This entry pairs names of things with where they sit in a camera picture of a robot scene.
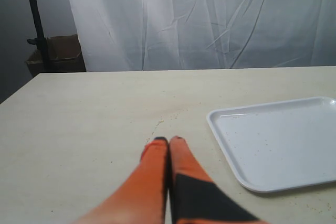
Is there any black metal stand pole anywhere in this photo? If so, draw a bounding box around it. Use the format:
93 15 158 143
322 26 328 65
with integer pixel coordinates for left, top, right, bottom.
27 0 53 72

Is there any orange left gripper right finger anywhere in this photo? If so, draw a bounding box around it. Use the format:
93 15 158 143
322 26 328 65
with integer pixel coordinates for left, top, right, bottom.
170 136 266 223

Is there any white fabric backdrop curtain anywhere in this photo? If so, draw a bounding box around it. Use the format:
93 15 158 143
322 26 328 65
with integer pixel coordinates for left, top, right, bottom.
69 0 335 71

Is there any brown cardboard box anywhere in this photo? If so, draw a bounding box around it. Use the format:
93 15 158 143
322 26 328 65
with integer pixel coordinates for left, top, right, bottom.
26 34 86 77

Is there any white rectangular plastic tray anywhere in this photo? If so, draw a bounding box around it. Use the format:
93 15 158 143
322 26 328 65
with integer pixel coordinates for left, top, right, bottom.
207 97 335 193

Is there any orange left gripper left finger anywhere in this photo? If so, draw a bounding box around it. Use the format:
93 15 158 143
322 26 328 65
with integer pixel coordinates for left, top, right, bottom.
74 137 168 223

